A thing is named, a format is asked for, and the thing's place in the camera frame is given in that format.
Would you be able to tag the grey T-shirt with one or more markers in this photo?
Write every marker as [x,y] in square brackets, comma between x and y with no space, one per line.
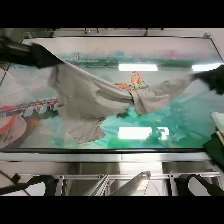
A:
[90,96]

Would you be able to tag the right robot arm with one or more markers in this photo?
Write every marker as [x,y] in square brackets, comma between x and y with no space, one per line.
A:
[213,78]

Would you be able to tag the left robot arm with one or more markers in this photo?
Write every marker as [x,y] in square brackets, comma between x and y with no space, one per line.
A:
[20,53]

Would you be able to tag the white garment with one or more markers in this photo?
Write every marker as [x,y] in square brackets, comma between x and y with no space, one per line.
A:
[218,120]

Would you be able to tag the dark green garment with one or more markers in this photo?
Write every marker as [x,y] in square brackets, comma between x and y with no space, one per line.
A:
[215,151]

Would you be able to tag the beige garment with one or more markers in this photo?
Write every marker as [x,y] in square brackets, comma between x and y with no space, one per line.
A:
[220,137]

